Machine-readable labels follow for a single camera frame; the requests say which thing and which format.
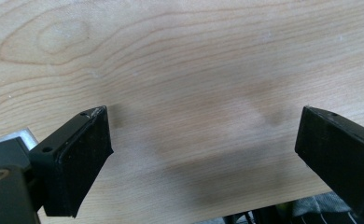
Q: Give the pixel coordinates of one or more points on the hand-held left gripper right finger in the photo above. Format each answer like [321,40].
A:
[338,152]

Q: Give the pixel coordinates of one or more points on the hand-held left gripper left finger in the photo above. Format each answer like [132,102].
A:
[74,161]

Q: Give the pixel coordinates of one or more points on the grey cloth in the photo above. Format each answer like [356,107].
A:
[318,203]

